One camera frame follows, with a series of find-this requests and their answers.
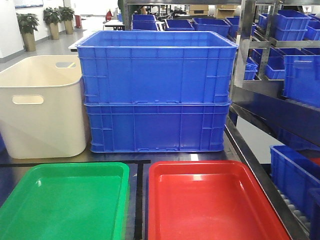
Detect lower stacked blue crate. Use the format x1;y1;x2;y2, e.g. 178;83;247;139
85;101;230;153

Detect stacked blue crate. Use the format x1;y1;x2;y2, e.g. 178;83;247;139
85;101;230;153
76;31;238;105

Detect upper stacked blue crate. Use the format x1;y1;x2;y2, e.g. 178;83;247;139
76;31;238;105

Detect red plastic tray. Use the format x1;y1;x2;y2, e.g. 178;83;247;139
147;160;289;240

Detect green plastic tray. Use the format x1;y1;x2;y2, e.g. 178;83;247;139
0;162;130;240

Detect stainless steel shelf rack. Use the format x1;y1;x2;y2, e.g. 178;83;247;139
226;0;320;240

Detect beige plastic basket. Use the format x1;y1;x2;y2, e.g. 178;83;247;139
0;55;90;159

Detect potted plant right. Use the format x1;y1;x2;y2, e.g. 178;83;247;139
58;6;75;35

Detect potted plant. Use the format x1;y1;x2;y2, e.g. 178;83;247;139
58;6;75;35
43;7;61;40
16;13;39;52

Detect potted plant middle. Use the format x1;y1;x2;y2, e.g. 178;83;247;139
43;7;61;40

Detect potted plant left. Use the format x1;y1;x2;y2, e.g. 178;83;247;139
16;13;39;52

